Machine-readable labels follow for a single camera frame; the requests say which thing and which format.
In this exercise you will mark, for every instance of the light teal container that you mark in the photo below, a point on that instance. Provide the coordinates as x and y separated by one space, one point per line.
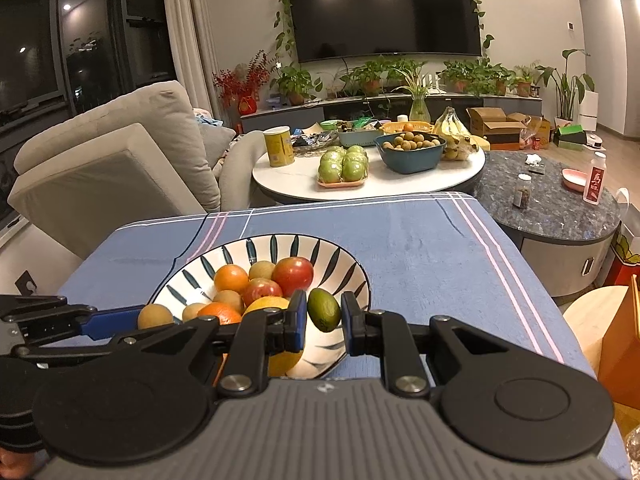
357 137

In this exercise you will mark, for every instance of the dark marble round table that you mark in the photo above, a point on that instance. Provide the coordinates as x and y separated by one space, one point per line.
550 220

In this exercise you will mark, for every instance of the beige sofa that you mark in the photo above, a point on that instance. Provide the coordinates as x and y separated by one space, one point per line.
125 160

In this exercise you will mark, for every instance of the white crumpled paper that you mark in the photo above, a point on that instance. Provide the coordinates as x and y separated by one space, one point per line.
532 161

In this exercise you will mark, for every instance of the green lime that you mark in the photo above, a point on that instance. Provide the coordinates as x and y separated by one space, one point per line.
324 309

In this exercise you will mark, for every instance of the yellow can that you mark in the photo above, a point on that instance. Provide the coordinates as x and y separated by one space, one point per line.
278 147

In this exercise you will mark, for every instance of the small orange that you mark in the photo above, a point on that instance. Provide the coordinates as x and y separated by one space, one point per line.
231 278

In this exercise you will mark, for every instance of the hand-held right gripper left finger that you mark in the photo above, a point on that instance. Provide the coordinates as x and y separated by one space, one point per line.
298 322

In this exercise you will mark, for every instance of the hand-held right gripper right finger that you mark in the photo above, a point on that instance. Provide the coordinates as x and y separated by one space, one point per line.
351 325

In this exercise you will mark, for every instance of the row of potted green plants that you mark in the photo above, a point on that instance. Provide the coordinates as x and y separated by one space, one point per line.
370 72

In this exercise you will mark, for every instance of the yellow-orange citrus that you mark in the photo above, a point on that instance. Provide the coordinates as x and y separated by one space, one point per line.
270 305

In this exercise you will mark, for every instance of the white air purifier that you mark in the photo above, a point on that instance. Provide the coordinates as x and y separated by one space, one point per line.
590 107

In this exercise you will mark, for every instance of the white robot vacuum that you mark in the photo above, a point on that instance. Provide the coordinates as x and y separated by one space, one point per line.
595 143

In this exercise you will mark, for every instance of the pink dish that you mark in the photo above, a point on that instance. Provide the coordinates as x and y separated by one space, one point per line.
574 180

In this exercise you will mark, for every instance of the pile of snack packets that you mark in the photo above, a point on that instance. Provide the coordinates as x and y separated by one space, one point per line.
312 140

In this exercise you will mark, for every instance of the tall leafy plant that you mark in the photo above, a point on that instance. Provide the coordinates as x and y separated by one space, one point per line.
567 87

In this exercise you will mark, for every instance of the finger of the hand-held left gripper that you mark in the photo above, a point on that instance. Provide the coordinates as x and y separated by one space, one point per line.
75 348
112 319

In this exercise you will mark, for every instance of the hanging green vine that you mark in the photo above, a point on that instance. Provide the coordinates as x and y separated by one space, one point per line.
285 10
480 17

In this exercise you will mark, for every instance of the green flat box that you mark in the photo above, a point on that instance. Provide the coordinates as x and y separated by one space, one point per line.
570 136

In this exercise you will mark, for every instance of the white bottle red label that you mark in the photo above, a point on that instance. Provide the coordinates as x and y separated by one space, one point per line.
595 180

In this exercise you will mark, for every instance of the glass vase with plant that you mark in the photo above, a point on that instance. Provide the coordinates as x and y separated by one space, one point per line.
419 105

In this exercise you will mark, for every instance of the yellow pear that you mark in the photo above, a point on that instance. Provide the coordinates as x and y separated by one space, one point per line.
261 270

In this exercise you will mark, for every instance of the yellow basket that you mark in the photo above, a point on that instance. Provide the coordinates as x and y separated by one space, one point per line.
406 127

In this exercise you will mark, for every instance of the bunch of bananas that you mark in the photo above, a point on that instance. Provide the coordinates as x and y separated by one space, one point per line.
452 132

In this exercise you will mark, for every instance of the large cardboard box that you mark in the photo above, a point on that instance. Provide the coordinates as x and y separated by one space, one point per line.
492 130

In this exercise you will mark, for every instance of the white bag yellow print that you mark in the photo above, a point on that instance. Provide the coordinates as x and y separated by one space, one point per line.
627 252

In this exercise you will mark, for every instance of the glass spice jar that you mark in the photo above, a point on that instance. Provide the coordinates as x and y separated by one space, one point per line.
522 192

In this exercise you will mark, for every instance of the black floor bracket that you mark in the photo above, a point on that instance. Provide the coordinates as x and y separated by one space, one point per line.
25 283

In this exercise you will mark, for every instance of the teal bowl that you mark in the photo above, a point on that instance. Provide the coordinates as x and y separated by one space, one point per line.
410 157

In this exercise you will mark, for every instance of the red apple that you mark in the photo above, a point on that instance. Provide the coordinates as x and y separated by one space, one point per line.
294 275
261 292

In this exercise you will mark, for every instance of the blue striped tablecloth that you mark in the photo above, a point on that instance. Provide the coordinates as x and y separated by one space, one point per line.
425 260

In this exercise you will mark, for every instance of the white round coffee table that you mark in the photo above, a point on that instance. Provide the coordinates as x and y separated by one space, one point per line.
300 180

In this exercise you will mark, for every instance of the striped white ceramic bowl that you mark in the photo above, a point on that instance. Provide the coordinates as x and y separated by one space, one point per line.
330 260

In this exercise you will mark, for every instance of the large orange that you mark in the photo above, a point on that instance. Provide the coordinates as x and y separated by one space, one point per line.
220 313

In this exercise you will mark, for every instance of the round wooden stool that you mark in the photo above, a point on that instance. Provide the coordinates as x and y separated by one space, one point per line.
585 312

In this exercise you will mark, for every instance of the red berry plant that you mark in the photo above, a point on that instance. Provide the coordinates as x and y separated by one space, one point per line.
242 80

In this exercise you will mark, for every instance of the pile of longans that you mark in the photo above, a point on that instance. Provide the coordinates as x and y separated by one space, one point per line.
410 141

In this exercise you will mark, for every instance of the black television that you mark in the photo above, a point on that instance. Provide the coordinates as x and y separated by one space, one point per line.
385 7

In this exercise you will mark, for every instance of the brown kiwi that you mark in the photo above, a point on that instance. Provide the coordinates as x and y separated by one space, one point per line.
228 301
192 311
155 316

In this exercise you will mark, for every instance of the tray of green apples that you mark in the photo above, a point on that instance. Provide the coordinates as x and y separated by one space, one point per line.
344 166

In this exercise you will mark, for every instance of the dark window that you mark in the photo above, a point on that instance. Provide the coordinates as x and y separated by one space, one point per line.
75 35

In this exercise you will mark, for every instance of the grey television cabinet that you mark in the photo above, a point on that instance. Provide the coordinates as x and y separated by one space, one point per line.
310 112

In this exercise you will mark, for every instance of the orange box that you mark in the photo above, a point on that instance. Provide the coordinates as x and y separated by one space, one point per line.
620 332

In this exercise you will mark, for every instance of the beige curtain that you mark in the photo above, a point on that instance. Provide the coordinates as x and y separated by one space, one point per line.
192 25

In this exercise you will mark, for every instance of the person's left hand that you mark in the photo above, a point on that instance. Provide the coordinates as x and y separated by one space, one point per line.
12 467

